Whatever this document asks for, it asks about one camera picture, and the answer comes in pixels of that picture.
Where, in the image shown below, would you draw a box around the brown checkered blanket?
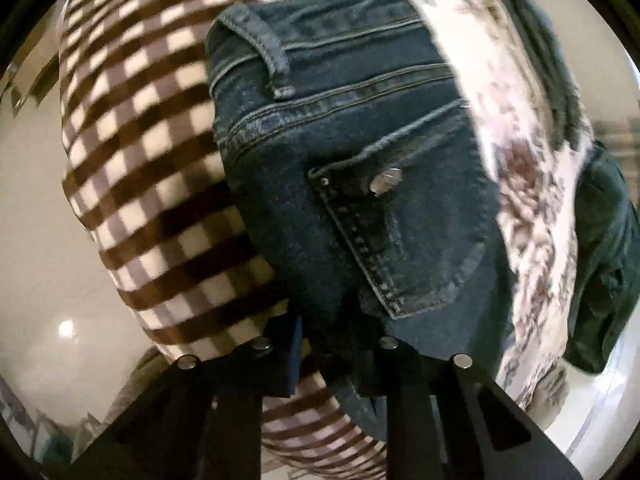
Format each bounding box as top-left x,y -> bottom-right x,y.
55,0 -> 388,480

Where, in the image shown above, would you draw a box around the floral printed blanket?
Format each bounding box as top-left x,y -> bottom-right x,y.
240,0 -> 608,411

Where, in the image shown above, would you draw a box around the dark green cloth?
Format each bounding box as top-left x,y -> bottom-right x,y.
500,0 -> 640,375

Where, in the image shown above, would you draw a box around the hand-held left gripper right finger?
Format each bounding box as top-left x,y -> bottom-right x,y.
350,336 -> 586,480

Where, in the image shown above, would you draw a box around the dark blue denim pants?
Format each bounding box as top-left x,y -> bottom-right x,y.
205,0 -> 517,446

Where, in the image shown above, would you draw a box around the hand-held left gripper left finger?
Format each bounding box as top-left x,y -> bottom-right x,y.
71,314 -> 306,480

